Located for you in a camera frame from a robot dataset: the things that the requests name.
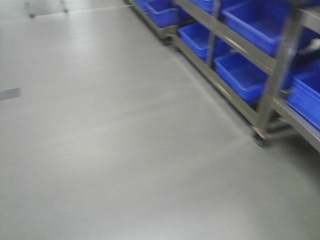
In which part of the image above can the stainless steel shelf rack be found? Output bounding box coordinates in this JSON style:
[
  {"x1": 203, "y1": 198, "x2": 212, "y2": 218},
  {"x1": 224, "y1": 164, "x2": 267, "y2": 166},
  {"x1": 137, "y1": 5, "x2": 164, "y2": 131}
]
[{"x1": 129, "y1": 0, "x2": 320, "y2": 149}]

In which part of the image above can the blue bin lower far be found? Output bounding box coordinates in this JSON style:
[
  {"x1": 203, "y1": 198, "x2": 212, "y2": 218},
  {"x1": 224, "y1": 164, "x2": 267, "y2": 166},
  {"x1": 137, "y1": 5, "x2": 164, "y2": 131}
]
[{"x1": 178, "y1": 22, "x2": 232, "y2": 62}]

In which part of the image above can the blue bin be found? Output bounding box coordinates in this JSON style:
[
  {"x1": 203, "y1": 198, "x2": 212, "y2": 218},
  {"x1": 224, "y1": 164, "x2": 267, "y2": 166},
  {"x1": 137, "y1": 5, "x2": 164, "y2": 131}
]
[
  {"x1": 221, "y1": 0, "x2": 296, "y2": 57},
  {"x1": 178, "y1": 22, "x2": 232, "y2": 62},
  {"x1": 287, "y1": 59, "x2": 320, "y2": 129},
  {"x1": 134, "y1": 0, "x2": 192, "y2": 28},
  {"x1": 213, "y1": 51, "x2": 293, "y2": 107}
]

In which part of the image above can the blue bin lower middle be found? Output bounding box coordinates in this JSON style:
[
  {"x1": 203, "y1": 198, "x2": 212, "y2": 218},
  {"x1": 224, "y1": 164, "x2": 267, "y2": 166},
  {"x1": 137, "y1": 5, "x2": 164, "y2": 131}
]
[{"x1": 213, "y1": 51, "x2": 293, "y2": 107}]

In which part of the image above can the blue bin far left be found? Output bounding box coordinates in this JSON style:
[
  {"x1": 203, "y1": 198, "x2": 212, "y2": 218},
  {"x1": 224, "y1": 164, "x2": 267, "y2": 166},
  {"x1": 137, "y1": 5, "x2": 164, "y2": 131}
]
[{"x1": 134, "y1": 0, "x2": 192, "y2": 28}]

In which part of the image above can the blue bin upper middle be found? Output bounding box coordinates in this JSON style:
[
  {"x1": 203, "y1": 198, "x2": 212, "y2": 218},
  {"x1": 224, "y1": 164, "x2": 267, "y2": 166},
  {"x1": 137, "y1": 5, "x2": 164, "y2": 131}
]
[{"x1": 221, "y1": 0, "x2": 296, "y2": 57}]

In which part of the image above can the blue bin near right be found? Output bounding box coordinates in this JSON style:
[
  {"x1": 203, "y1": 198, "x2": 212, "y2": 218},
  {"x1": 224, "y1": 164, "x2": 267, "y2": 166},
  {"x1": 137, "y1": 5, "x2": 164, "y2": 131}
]
[{"x1": 287, "y1": 59, "x2": 320, "y2": 129}]

